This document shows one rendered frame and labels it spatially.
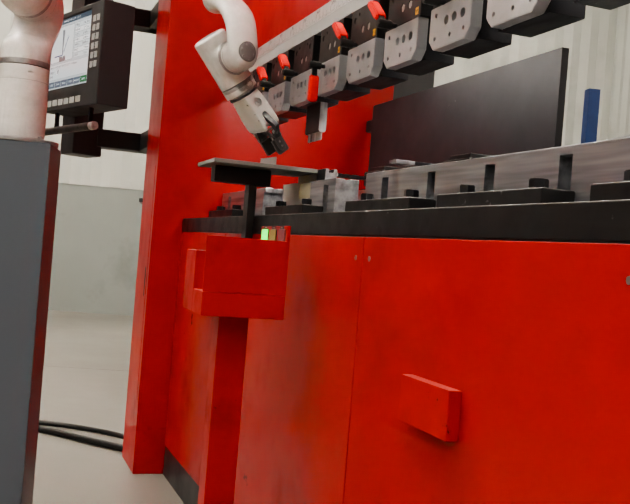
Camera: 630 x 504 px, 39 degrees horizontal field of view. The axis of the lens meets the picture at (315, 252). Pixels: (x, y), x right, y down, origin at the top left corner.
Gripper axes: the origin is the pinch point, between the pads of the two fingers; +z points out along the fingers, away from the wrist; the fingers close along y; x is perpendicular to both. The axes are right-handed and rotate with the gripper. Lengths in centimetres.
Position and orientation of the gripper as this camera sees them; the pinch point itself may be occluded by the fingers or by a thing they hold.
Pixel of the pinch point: (274, 146)
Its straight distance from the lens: 227.7
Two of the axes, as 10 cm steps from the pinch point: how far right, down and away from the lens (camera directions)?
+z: 5.0, 8.1, 3.2
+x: -7.1, 5.9, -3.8
